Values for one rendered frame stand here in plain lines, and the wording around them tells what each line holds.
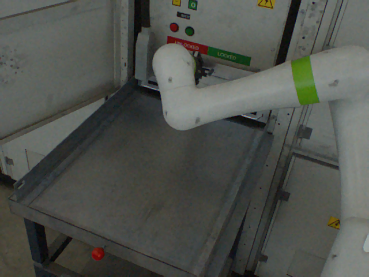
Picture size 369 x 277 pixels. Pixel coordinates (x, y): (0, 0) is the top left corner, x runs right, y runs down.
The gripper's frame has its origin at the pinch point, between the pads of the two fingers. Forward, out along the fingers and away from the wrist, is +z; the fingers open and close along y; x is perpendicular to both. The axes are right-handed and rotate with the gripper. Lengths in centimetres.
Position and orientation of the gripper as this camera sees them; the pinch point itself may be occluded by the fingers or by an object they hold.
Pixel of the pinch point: (200, 73)
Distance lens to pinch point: 148.5
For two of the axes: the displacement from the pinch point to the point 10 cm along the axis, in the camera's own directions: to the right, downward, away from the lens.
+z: 2.7, -0.7, 9.6
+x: 9.3, 2.9, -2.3
